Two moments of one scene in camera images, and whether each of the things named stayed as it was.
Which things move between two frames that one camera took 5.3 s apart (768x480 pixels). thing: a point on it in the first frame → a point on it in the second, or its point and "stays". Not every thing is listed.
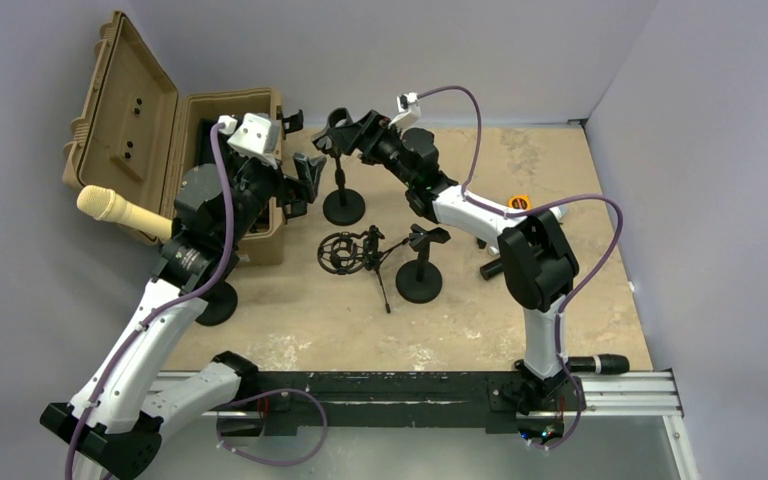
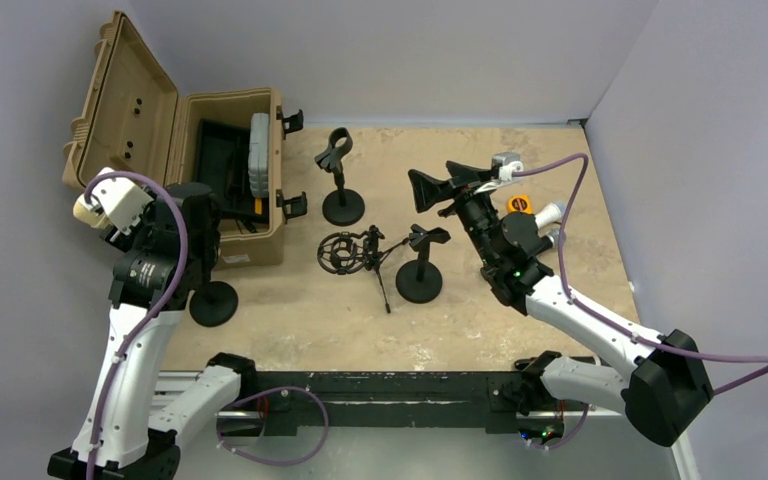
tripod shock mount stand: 343,253 stays
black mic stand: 419,281 stays
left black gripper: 287,188 → 132,240
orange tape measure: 519,201 stays
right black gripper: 367,135 → 429,190
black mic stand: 222,303 stays
